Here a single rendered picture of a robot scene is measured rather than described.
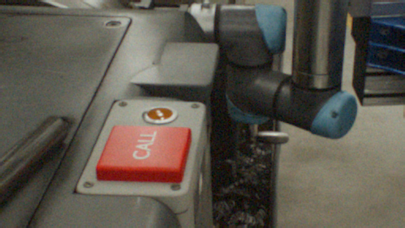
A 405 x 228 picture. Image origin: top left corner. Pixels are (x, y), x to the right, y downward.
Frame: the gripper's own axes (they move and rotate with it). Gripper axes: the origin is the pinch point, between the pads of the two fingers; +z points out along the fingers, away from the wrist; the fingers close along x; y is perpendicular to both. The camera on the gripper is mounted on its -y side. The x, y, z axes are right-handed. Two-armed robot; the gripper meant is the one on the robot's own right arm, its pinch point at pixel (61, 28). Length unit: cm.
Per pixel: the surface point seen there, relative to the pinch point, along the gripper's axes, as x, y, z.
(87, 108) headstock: 17, -57, -20
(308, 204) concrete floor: -107, 109, -43
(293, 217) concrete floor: -107, 101, -38
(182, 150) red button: 18, -65, -29
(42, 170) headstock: 17, -67, -19
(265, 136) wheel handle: -38, 34, -31
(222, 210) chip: -53, 27, -22
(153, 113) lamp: 17, -59, -26
